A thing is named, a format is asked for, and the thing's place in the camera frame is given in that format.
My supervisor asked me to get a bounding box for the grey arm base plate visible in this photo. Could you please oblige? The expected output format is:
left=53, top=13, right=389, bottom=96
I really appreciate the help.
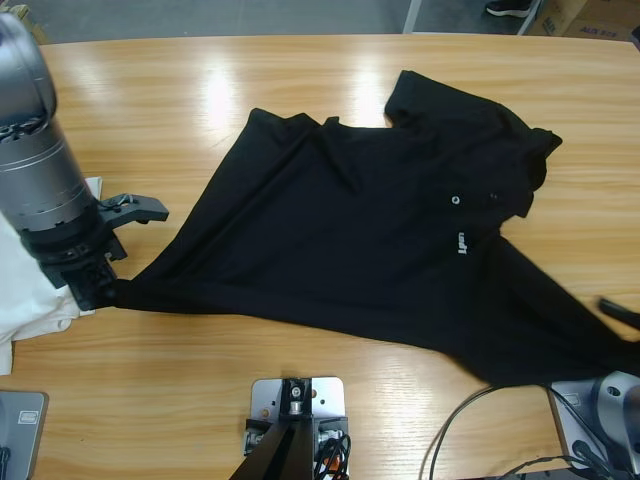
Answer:
left=0, top=390, right=47, bottom=480
left=549, top=369, right=640, bottom=473

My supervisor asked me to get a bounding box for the black cable at base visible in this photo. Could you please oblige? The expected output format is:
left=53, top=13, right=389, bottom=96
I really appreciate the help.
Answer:
left=418, top=383, right=611, bottom=480

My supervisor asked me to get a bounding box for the wooden pallet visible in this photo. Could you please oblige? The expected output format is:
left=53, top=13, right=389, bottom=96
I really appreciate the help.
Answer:
left=0, top=3, right=46, bottom=41

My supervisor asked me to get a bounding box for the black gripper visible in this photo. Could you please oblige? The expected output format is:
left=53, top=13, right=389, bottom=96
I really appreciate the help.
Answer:
left=15, top=192, right=170, bottom=313

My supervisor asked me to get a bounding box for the white metal post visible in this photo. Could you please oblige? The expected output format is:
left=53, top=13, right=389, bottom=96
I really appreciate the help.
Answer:
left=402, top=0, right=426, bottom=35

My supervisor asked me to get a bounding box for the white block with dark post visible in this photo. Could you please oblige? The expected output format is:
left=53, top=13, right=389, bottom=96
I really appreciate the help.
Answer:
left=240, top=376, right=353, bottom=480

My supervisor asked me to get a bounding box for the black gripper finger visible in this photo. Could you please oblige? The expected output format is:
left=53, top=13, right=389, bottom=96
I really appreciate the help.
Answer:
left=597, top=294, right=640, bottom=332

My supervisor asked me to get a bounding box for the brown cardboard box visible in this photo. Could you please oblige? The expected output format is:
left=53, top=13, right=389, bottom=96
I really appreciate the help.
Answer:
left=540, top=0, right=640, bottom=43

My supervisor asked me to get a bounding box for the black white shoe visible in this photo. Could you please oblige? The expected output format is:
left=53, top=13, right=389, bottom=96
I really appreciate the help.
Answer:
left=484, top=0, right=537, bottom=19

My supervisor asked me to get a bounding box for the black Unitree polo shirt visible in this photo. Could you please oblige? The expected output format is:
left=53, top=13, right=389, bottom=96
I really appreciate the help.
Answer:
left=108, top=68, right=640, bottom=389

